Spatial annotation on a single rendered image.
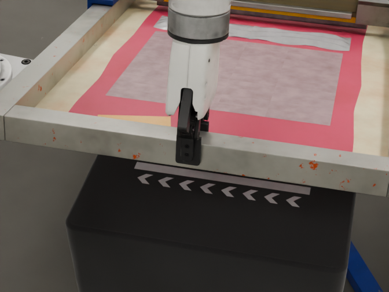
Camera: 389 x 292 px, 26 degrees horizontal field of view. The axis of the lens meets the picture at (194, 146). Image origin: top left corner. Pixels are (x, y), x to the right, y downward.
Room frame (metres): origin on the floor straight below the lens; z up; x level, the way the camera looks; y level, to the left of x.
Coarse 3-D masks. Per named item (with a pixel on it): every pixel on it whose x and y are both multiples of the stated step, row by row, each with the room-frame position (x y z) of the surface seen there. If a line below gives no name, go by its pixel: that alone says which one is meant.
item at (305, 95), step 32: (352, 32) 1.36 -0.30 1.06; (256, 64) 1.18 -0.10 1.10; (288, 64) 1.19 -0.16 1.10; (320, 64) 1.19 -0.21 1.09; (352, 64) 1.20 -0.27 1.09; (224, 96) 1.05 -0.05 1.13; (256, 96) 1.05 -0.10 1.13; (288, 96) 1.06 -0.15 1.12; (320, 96) 1.06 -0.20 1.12; (352, 96) 1.07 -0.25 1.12; (224, 128) 0.94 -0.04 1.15; (256, 128) 0.94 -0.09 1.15; (288, 128) 0.95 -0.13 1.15; (320, 128) 0.95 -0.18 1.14; (352, 128) 0.96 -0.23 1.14
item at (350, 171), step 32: (128, 0) 1.45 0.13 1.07; (64, 32) 1.21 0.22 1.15; (96, 32) 1.26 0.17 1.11; (32, 64) 1.07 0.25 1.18; (64, 64) 1.11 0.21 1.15; (0, 96) 0.95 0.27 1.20; (32, 96) 0.98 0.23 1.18; (0, 128) 0.89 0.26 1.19; (32, 128) 0.88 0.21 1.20; (64, 128) 0.87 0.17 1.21; (96, 128) 0.87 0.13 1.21; (128, 128) 0.87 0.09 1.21; (160, 128) 0.87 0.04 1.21; (160, 160) 0.84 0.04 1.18; (224, 160) 0.82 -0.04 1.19; (256, 160) 0.81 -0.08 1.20; (288, 160) 0.81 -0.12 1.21; (320, 160) 0.80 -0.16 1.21; (352, 160) 0.80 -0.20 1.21; (384, 160) 0.81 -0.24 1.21; (384, 192) 0.77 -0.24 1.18
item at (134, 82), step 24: (144, 24) 1.35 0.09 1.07; (120, 48) 1.23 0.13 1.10; (144, 48) 1.23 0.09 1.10; (168, 48) 1.24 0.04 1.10; (240, 48) 1.25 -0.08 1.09; (120, 72) 1.12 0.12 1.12; (144, 72) 1.13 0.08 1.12; (96, 96) 1.03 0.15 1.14; (120, 96) 1.03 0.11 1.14; (144, 96) 1.04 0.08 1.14; (216, 96) 1.05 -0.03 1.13
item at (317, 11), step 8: (232, 0) 1.40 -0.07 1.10; (240, 0) 1.41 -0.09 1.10; (256, 8) 1.39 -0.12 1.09; (264, 8) 1.39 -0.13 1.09; (272, 8) 1.38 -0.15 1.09; (280, 8) 1.38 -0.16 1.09; (288, 8) 1.38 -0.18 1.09; (296, 8) 1.37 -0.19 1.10; (304, 8) 1.37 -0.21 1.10; (312, 8) 1.38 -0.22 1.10; (328, 16) 1.36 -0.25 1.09; (336, 16) 1.36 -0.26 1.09; (344, 16) 1.35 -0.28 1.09
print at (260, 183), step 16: (144, 176) 1.07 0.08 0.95; (160, 176) 1.07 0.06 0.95; (176, 176) 1.07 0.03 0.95; (192, 176) 1.07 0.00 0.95; (208, 176) 1.07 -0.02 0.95; (224, 176) 1.07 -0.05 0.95; (240, 176) 1.07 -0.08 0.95; (208, 192) 1.03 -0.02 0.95; (224, 192) 1.03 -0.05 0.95; (240, 192) 1.03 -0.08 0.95; (256, 192) 1.03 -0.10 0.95; (272, 192) 1.03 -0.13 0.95; (288, 192) 1.03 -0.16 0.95; (304, 192) 1.03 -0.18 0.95; (304, 208) 0.99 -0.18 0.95
